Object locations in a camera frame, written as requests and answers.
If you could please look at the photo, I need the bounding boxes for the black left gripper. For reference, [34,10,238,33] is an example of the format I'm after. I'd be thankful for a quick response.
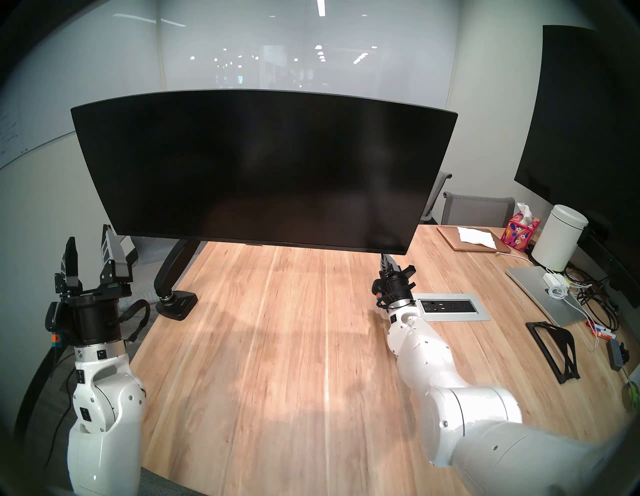
[45,224,133,347]

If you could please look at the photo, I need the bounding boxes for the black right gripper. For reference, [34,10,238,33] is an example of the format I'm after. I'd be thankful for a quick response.
[371,254,417,308]

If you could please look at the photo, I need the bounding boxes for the black curved wide monitor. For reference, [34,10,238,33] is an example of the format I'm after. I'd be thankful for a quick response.
[70,90,459,255]

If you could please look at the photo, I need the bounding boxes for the black monitor arm base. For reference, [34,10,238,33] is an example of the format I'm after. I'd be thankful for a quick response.
[155,291,199,321]

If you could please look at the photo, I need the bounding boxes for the grey mesh office chair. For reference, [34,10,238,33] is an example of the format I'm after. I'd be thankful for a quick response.
[420,171,453,223]
[441,192,516,228]
[122,236,176,301]

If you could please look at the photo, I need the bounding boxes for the brown leather desk pad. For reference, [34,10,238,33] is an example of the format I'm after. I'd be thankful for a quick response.
[436,226,512,254]

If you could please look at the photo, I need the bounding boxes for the white paper sheet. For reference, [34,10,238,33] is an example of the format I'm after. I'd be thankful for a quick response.
[457,227,498,249]

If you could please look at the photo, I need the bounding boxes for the silver table outlet box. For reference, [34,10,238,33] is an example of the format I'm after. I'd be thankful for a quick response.
[415,293,490,322]

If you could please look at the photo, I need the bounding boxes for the colourful floral tissue box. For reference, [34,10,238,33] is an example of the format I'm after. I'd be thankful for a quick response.
[500,203,541,252]

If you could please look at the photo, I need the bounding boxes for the silver closed laptop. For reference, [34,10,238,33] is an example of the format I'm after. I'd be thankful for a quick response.
[505,265,591,327]

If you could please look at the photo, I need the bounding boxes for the white power adapter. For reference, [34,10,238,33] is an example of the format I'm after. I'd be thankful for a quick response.
[543,272,571,300]

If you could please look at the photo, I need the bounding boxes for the white cylindrical canister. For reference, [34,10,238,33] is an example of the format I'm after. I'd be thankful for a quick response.
[531,204,589,272]

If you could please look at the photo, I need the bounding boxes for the glass whiteboard with writing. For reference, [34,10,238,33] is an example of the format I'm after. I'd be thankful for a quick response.
[0,0,163,171]

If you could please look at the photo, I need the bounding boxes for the black folding laptop stand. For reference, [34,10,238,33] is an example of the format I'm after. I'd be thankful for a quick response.
[525,321,581,385]

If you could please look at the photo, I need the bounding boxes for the glass whiteboard without writing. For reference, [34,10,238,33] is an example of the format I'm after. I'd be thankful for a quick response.
[160,0,461,113]

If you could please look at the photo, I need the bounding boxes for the black video bar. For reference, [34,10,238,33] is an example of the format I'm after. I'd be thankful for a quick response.
[577,232,640,308]

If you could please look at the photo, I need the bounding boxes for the small grey adapter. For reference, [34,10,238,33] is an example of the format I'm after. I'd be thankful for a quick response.
[607,336,631,372]

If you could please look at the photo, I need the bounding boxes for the small green object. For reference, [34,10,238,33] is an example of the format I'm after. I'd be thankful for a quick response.
[621,370,640,413]

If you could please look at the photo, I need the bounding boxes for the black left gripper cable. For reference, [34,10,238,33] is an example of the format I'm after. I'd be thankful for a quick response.
[117,299,152,343]

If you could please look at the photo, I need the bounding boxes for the black floor cable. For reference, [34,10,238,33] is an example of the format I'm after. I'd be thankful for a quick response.
[47,350,77,466]

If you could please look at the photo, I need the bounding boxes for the white charger cable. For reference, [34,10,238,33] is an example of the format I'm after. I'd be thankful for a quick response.
[550,285,601,351]

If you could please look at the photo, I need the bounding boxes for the black cable bundle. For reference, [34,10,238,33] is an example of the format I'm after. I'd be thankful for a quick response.
[565,267,621,332]

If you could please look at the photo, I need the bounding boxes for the black wall television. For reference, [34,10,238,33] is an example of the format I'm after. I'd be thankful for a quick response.
[514,25,640,261]

